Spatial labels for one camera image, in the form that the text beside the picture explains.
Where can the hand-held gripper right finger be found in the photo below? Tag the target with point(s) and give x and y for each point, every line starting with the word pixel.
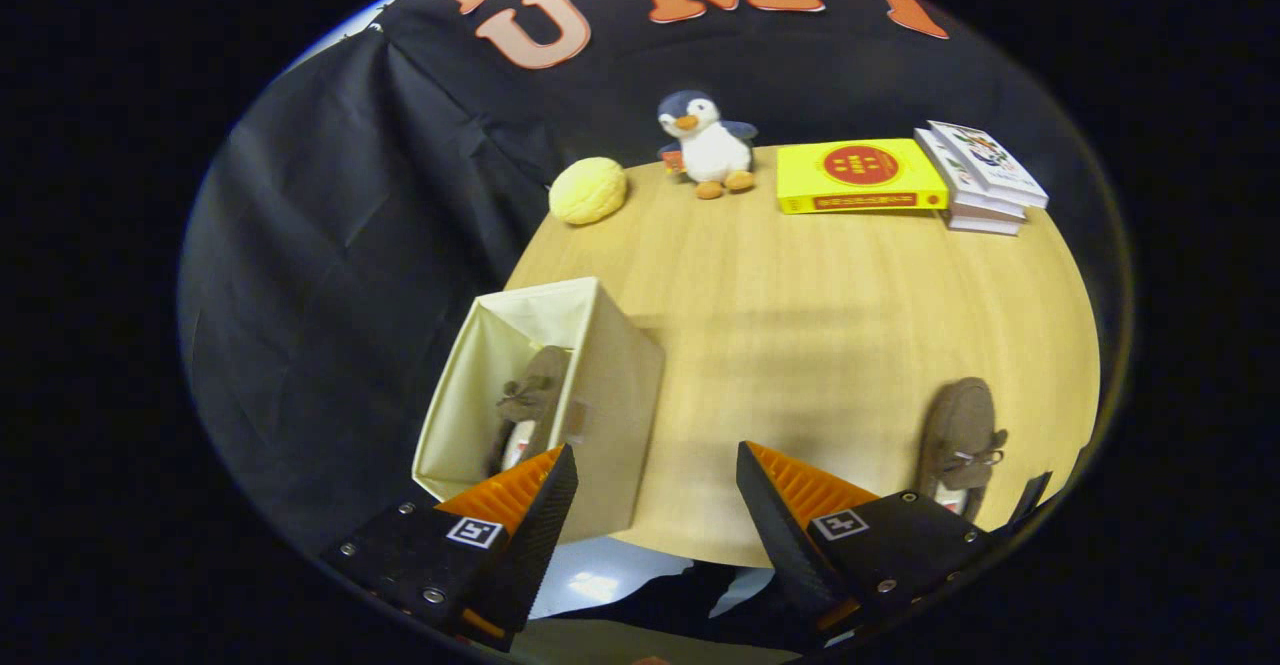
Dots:
pixel 775 545

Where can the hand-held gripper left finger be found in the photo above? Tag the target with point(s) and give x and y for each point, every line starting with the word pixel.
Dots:
pixel 545 535

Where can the brown shoe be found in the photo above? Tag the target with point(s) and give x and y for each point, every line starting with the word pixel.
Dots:
pixel 535 395
pixel 960 425

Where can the cream fabric storage box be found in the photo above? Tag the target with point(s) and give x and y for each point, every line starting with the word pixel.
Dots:
pixel 615 395

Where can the black angular object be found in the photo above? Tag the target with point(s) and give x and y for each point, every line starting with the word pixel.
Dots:
pixel 1030 500

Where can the yellow round plush bun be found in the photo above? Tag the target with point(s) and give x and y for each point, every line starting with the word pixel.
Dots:
pixel 588 191

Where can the black backdrop cloth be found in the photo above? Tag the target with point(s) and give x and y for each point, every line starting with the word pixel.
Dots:
pixel 330 245

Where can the yellow book with red circle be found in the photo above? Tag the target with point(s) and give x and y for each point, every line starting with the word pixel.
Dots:
pixel 860 173

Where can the penguin plush toy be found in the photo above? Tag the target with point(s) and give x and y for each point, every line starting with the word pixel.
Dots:
pixel 712 150

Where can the illustrated white book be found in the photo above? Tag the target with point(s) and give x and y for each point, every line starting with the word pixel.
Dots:
pixel 990 160

